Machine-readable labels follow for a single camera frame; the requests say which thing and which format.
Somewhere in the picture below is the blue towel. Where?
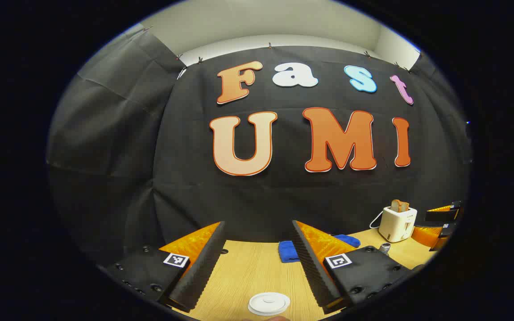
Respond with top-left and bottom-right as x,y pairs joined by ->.
278,235 -> 361,263

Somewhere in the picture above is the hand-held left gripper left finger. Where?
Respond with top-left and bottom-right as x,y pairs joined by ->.
105,221 -> 227,313

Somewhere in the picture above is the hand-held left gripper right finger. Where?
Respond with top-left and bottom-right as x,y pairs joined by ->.
291,220 -> 414,315

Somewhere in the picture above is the black backdrop cloth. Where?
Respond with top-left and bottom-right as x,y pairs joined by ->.
46,29 -> 472,268

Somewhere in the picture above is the white toaster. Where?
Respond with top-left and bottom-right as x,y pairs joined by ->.
378,206 -> 418,243

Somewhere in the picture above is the white teacup lid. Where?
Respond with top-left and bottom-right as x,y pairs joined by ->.
248,292 -> 291,317

